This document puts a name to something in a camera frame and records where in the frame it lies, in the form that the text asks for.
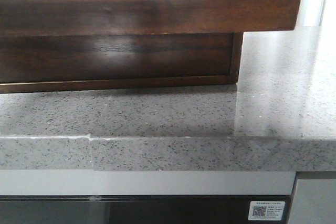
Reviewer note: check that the wooden drawer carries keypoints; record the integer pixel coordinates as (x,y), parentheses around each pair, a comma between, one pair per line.
(144,17)
(74,58)

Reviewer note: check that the dark wooden drawer cabinet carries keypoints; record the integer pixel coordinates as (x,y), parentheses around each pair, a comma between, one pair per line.
(42,86)

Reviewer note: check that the white QR code sticker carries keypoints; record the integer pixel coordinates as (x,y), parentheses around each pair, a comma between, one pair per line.
(266,210)

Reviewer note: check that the grey cabinet door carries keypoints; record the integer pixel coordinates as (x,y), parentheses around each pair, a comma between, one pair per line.
(313,198)

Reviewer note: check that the black glass appliance front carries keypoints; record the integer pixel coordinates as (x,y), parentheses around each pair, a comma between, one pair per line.
(134,209)

